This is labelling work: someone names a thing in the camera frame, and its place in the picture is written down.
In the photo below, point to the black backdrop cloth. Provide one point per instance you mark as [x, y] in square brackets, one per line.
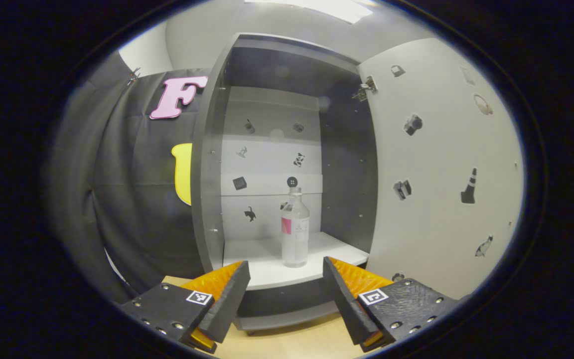
[132, 199]

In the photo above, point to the white cabinet shelf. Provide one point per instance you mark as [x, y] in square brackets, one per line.
[267, 269]

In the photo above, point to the clear plastic bottle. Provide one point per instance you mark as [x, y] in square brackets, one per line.
[295, 234]

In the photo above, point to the grey cabinet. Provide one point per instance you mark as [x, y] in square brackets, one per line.
[207, 174]

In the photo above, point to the black cloth clip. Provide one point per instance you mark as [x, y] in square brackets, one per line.
[134, 76]

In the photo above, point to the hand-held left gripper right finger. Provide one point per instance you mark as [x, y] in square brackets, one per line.
[344, 299]

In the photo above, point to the metal door hinge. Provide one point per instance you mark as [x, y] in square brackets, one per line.
[365, 89]
[398, 276]

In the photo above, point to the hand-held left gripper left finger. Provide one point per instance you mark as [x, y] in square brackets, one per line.
[229, 299]

